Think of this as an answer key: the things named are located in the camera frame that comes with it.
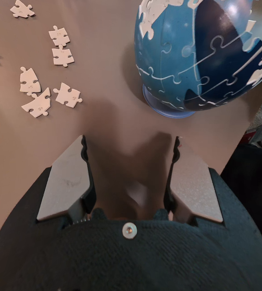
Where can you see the group of white puzzle pieces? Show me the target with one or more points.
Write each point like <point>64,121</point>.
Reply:
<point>62,54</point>

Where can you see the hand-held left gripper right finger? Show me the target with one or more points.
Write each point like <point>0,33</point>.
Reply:
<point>194,186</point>

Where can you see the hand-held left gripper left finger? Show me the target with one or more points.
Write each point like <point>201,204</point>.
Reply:
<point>67,179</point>

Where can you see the blue puzzle ball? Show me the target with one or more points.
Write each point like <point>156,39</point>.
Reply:
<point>178,45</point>

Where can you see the person's dark clothing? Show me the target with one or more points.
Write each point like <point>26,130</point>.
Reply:
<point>253,181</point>

